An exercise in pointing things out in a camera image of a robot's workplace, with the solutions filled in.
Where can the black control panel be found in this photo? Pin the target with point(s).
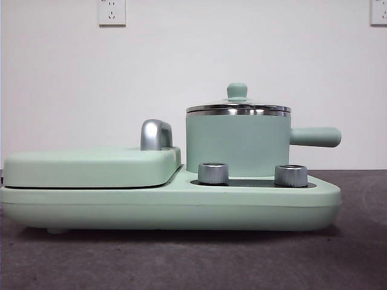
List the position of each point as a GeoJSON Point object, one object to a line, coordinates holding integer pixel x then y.
{"type": "Point", "coordinates": [251, 182]}

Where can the white wall socket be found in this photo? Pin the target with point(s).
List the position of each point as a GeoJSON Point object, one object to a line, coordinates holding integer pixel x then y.
{"type": "Point", "coordinates": [379, 13]}
{"type": "Point", "coordinates": [112, 13]}

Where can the mint green cooker base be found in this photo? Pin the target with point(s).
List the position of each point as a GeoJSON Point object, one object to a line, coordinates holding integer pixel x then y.
{"type": "Point", "coordinates": [121, 208]}

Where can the mint green griddle cover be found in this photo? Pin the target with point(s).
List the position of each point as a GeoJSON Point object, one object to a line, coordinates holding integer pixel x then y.
{"type": "Point", "coordinates": [90, 169]}

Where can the glass lid with green knob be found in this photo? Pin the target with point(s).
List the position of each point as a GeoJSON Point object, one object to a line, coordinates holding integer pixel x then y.
{"type": "Point", "coordinates": [236, 90]}

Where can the silver control knob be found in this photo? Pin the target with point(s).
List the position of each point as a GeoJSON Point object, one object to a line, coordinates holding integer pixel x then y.
{"type": "Point", "coordinates": [213, 173]}
{"type": "Point", "coordinates": [291, 175]}

